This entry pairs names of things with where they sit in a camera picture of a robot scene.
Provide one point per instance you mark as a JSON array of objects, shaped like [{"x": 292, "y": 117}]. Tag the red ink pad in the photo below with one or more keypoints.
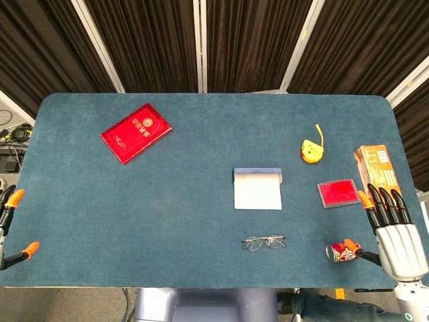
[{"x": 338, "y": 192}]

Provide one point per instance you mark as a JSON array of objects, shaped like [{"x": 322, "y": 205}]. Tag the red soda can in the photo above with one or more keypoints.
[{"x": 335, "y": 252}]

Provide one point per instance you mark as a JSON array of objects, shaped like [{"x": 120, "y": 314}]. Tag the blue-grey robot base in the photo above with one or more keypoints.
[{"x": 207, "y": 305}]

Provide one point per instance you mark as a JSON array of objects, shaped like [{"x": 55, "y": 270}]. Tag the teal table cloth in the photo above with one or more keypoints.
[{"x": 167, "y": 218}]

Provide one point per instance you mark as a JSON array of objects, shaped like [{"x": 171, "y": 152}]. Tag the yellow tape measure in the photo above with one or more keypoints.
[{"x": 310, "y": 151}]

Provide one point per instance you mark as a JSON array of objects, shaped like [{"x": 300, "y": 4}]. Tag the red certificate book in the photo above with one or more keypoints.
[{"x": 135, "y": 134}]

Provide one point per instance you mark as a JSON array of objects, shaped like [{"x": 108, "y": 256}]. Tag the black shoe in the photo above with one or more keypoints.
[{"x": 285, "y": 303}]

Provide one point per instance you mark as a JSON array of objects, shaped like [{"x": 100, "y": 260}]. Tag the black power adapter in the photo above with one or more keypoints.
[{"x": 8, "y": 160}]

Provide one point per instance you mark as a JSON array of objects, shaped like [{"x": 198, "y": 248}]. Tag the dark brown curtain panel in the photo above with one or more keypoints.
[
  {"x": 368, "y": 40},
  {"x": 415, "y": 134},
  {"x": 40, "y": 50},
  {"x": 151, "y": 43},
  {"x": 254, "y": 43}
]

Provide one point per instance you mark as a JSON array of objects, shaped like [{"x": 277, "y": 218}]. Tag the blue jeans leg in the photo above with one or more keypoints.
[{"x": 321, "y": 307}]

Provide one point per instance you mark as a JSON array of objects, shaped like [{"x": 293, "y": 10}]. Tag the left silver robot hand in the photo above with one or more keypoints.
[{"x": 15, "y": 198}]

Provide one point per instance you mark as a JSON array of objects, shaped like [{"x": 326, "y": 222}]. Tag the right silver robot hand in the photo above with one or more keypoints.
[{"x": 402, "y": 248}]

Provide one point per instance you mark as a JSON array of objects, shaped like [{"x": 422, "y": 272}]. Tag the blue glasses case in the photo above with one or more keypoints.
[{"x": 258, "y": 194}]

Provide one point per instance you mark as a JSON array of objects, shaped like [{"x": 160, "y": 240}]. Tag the orange carton box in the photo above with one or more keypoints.
[{"x": 375, "y": 164}]

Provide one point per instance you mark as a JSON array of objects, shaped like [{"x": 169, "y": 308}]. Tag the thin-framed eyeglasses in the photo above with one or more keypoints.
[{"x": 253, "y": 243}]

